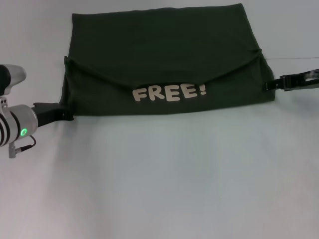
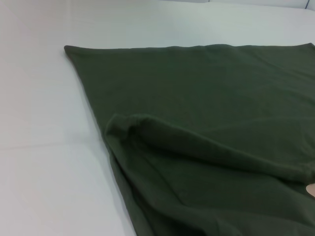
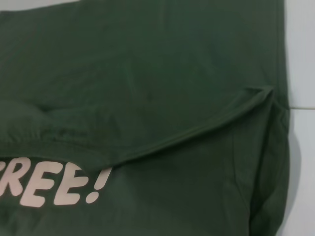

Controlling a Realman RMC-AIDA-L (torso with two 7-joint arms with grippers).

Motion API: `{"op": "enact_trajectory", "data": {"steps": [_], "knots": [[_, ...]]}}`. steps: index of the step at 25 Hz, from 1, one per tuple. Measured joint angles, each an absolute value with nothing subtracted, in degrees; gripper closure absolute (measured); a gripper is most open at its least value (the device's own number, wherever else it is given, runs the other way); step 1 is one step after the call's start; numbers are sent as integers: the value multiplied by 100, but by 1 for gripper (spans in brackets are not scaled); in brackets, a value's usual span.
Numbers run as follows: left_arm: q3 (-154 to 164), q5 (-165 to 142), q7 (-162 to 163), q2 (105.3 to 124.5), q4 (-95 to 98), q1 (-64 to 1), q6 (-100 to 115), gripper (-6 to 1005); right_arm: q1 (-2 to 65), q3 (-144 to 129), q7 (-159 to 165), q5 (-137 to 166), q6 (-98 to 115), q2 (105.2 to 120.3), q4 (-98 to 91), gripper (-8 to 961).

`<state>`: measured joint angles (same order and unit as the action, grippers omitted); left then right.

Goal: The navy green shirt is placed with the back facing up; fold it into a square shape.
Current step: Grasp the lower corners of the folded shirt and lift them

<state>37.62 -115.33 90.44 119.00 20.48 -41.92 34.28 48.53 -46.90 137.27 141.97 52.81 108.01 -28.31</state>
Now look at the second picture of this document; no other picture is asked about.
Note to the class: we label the dark green t-shirt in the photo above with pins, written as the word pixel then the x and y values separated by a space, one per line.
pixel 209 98

